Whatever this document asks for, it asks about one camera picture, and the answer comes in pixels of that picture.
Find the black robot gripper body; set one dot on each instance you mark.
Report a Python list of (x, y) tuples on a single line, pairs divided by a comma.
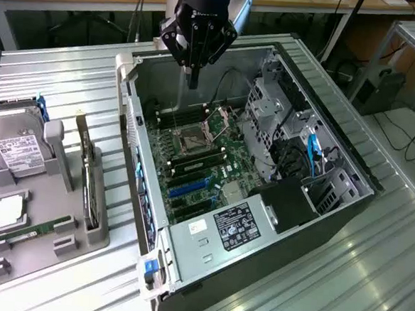
[(204, 2)]

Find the black graphics card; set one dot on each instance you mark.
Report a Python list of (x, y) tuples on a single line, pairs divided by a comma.
[(89, 175)]

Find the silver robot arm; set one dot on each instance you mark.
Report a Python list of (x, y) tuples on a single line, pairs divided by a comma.
[(243, 8)]

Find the black RAM slot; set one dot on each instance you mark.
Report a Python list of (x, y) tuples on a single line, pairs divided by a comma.
[(178, 112), (181, 122), (195, 154)]

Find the metal socket cover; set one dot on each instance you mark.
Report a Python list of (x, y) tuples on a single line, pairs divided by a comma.
[(219, 119)]

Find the grey metal disk bay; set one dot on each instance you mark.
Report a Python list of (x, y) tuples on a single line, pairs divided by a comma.
[(266, 124)]

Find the CPU socket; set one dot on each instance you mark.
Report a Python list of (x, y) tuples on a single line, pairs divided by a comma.
[(191, 139)]

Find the green motherboard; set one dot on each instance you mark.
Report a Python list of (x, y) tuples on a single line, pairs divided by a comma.
[(228, 157)]

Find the installed RAM stick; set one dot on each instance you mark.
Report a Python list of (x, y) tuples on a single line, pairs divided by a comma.
[(199, 164)]

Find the black expansion slot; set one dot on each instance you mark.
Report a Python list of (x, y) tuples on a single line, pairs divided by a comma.
[(186, 181), (193, 204), (194, 214)]

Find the blue expansion slot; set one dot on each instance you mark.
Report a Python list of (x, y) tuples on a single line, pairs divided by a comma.
[(188, 191)]

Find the silver chipset heatsink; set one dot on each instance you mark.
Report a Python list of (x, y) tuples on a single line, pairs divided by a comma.
[(233, 193)]

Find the open black PC case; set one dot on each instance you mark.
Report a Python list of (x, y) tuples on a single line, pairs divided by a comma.
[(344, 136)]

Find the hard disk with blue carrier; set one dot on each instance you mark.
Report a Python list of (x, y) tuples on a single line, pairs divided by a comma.
[(16, 142)]

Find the small metal disk bay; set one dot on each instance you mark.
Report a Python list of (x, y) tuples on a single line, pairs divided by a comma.
[(336, 193)]

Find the round white table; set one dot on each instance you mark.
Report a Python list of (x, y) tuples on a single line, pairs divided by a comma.
[(400, 147)]

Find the grey power supply unit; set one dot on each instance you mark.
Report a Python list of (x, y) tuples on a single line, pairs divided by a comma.
[(200, 254)]

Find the grey parts rack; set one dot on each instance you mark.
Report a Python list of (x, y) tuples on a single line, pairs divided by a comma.
[(39, 218)]

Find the blue case latch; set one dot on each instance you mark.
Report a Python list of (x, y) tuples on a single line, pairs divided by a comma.
[(150, 268)]

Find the silver CPU chip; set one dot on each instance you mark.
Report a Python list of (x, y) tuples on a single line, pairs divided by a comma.
[(8, 212)]

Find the green RAM stick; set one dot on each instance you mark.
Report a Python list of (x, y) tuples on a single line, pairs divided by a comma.
[(27, 231)]

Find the wooden desk with grey frame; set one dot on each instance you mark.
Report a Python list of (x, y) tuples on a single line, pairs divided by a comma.
[(293, 2)]

